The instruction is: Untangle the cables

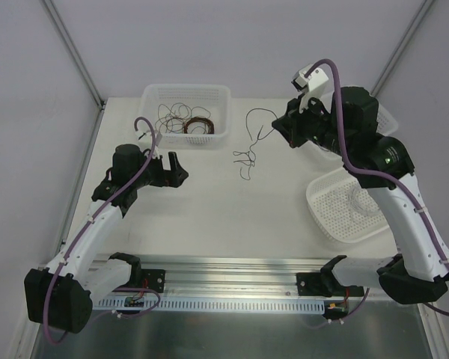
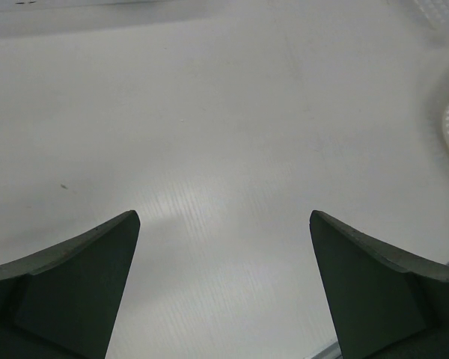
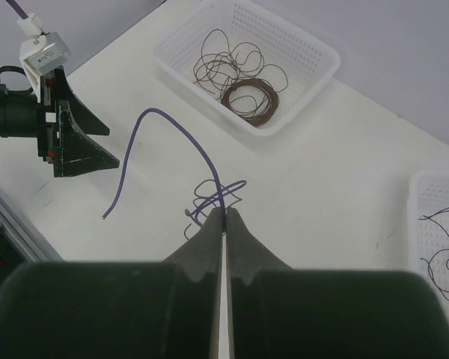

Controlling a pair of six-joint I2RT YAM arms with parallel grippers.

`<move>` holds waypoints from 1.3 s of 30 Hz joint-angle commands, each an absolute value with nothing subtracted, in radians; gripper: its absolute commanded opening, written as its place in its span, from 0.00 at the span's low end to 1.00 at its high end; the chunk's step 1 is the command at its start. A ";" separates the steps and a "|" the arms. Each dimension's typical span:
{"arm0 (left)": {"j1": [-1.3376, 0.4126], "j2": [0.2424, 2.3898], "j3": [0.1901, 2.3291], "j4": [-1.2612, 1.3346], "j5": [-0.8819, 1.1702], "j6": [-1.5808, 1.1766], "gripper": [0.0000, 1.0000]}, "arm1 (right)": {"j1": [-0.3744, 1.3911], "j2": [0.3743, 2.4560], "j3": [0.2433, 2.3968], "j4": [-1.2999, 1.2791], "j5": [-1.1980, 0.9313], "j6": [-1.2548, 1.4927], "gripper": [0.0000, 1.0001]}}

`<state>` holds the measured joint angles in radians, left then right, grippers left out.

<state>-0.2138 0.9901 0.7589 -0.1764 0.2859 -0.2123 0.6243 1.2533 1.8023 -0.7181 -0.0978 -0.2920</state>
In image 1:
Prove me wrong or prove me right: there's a purple wire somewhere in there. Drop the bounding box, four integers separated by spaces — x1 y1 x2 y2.
233 108 285 182

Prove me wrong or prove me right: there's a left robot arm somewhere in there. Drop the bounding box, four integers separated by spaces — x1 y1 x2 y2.
24 144 189 334

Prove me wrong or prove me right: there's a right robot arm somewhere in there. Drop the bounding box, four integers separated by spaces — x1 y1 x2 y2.
272 87 449 307

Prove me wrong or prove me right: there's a white rectangular basket left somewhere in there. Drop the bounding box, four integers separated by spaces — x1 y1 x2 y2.
138 84 231 149

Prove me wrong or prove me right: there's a white rectangular basket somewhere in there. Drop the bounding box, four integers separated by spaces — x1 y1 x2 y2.
306 85 399 162
138 84 231 149

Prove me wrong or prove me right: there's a white rectangular basket right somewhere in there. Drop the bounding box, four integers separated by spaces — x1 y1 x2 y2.
306 85 399 162

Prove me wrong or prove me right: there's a white round-hole basket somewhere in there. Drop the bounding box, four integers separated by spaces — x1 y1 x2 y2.
306 168 389 245

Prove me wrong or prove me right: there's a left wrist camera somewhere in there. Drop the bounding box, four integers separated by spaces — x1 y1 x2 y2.
135 130 162 159

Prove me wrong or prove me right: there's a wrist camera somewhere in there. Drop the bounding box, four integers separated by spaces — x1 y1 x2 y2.
292 64 329 114
135 130 162 159

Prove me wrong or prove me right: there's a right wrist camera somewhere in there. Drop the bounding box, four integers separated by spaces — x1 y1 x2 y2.
292 64 329 114

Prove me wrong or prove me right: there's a brown coiled wire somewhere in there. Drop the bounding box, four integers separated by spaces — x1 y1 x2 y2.
182 116 216 135

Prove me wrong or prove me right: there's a white coiled wire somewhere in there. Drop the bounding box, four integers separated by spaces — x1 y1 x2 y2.
346 185 382 218

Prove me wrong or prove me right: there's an aluminium mounting rail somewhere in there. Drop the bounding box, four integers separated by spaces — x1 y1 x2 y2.
37 254 397 300

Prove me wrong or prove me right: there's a white slotted cable duct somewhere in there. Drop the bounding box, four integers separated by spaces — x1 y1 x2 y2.
94 295 325 315

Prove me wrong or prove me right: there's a left aluminium frame post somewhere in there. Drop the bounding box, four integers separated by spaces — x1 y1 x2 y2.
40 0 106 109

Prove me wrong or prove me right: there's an aluminium frame post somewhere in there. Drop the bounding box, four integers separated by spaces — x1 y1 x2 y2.
40 0 106 109
370 0 437 97

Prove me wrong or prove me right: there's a right aluminium frame post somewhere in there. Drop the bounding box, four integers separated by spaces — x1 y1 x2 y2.
370 0 437 97

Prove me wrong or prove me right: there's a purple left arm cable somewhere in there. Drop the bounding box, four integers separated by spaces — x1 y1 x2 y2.
43 117 162 345

